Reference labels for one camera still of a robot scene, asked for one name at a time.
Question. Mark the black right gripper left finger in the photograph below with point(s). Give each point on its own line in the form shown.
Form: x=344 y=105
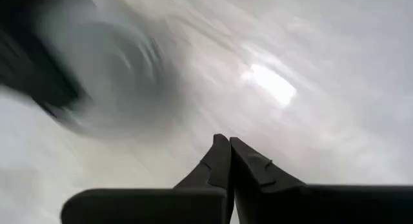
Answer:
x=145 y=206

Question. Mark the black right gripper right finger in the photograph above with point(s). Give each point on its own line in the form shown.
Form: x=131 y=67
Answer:
x=306 y=206

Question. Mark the green label tuna can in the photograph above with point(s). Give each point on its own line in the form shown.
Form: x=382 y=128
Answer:
x=116 y=75

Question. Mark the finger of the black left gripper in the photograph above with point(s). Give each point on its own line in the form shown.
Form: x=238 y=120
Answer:
x=29 y=62

